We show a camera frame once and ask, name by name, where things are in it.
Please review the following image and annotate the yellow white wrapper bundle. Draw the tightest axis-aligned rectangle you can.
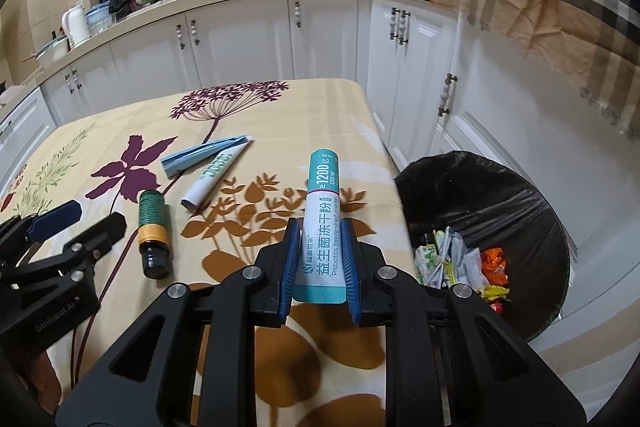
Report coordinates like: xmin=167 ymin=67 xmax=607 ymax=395
xmin=440 ymin=227 xmax=488 ymax=290

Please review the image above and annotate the green label dark bottle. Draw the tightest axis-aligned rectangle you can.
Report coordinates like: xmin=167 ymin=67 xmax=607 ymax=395
xmin=137 ymin=190 xmax=172 ymax=280

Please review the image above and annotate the pale bowl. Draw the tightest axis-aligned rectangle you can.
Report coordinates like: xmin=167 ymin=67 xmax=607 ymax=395
xmin=35 ymin=36 xmax=69 ymax=68

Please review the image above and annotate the black bag lined trash bin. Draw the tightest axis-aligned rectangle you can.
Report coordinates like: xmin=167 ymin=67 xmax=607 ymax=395
xmin=394 ymin=150 xmax=572 ymax=343

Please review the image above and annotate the white green packet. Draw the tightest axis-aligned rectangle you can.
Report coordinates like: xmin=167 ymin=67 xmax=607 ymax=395
xmin=180 ymin=142 xmax=250 ymax=210

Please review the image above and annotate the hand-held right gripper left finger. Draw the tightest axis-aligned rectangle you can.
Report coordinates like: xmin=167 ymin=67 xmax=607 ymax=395
xmin=55 ymin=217 xmax=303 ymax=427

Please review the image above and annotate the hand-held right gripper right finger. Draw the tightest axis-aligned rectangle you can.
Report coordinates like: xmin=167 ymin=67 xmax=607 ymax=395
xmin=341 ymin=217 xmax=588 ymax=427

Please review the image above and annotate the teal white sachet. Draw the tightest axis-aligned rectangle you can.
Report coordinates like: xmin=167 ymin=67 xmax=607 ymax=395
xmin=291 ymin=148 xmax=347 ymax=305

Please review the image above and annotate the clear plastic container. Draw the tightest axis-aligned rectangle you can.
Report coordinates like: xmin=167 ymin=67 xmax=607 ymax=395
xmin=86 ymin=4 xmax=114 ymax=38

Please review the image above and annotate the white kettle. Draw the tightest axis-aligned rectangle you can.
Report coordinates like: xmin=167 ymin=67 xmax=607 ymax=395
xmin=61 ymin=5 xmax=91 ymax=48

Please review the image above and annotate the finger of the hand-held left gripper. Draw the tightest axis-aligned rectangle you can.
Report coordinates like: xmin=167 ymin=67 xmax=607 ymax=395
xmin=64 ymin=212 xmax=127 ymax=279
xmin=0 ymin=201 xmax=83 ymax=259

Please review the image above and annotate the floral tablecloth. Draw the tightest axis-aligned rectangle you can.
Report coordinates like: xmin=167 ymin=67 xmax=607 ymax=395
xmin=0 ymin=78 xmax=418 ymax=427

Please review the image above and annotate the blue paper packet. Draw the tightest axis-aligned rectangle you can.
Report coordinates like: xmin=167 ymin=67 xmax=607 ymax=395
xmin=160 ymin=134 xmax=252 ymax=179

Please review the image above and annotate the white green wrapper bundle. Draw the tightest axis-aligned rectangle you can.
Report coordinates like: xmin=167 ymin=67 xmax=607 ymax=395
xmin=414 ymin=245 xmax=450 ymax=288

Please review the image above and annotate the orange plastic bag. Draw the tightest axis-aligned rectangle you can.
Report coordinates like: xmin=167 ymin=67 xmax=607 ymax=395
xmin=480 ymin=247 xmax=510 ymax=286

